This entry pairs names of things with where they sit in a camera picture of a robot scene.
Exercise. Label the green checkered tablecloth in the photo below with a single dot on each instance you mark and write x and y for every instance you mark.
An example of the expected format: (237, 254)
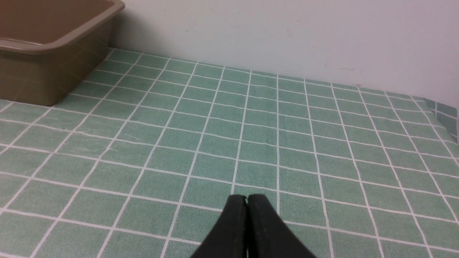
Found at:
(139, 160)

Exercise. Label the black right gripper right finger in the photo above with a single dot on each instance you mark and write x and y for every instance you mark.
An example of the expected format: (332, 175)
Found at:
(268, 236)

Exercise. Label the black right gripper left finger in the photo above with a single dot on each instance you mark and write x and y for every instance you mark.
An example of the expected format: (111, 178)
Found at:
(226, 239)

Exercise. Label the brown plastic bin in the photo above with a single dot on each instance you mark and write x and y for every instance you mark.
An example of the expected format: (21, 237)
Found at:
(47, 47)

